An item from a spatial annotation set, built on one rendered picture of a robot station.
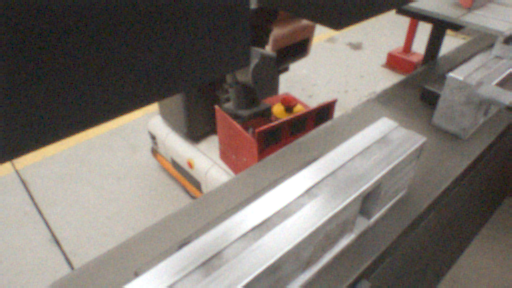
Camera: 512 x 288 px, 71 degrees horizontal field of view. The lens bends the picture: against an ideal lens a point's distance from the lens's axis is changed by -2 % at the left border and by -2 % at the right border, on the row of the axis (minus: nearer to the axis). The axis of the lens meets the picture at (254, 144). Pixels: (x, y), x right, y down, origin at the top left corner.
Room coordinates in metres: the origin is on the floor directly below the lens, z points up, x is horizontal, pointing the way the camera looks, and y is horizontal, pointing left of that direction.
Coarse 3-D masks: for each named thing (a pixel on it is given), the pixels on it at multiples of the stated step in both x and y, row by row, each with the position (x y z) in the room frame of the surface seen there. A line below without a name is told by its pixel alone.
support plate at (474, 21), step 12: (420, 0) 0.75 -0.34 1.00; (432, 0) 0.75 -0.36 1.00; (444, 0) 0.76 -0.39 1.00; (456, 0) 0.76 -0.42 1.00; (420, 12) 0.70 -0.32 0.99; (432, 12) 0.69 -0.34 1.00; (444, 12) 0.68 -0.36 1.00; (456, 12) 0.68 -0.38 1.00; (468, 24) 0.63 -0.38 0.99; (480, 24) 0.62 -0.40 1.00; (492, 24) 0.62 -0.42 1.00; (504, 24) 0.62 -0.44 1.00
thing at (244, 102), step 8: (232, 88) 0.64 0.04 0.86; (240, 88) 0.63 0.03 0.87; (248, 88) 0.63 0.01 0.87; (232, 96) 0.63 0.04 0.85; (240, 96) 0.62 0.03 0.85; (248, 96) 0.62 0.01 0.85; (256, 96) 0.64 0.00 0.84; (224, 104) 0.67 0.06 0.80; (232, 104) 0.63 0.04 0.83; (240, 104) 0.62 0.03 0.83; (248, 104) 0.62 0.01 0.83; (256, 104) 0.63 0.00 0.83; (264, 104) 0.63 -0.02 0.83; (240, 112) 0.61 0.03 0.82; (248, 112) 0.60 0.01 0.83; (256, 112) 0.60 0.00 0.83; (248, 120) 0.58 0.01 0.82
